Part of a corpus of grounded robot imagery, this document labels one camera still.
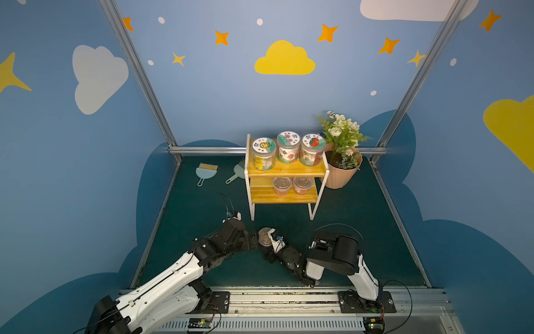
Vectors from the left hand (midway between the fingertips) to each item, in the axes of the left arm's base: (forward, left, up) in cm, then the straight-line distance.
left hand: (250, 234), depth 80 cm
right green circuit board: (-27, -46, -13) cm, 55 cm away
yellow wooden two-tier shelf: (+20, -3, +4) cm, 20 cm away
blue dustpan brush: (+42, +30, -12) cm, 53 cm away
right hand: (+3, -7, -9) cm, 12 cm away
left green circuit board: (-28, +16, -12) cm, 35 cm away
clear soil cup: (0, -6, -5) cm, 7 cm away
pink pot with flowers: (+38, -42, +7) cm, 57 cm away
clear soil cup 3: (+17, -20, +11) cm, 28 cm away
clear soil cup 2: (+17, -12, +10) cm, 23 cm away
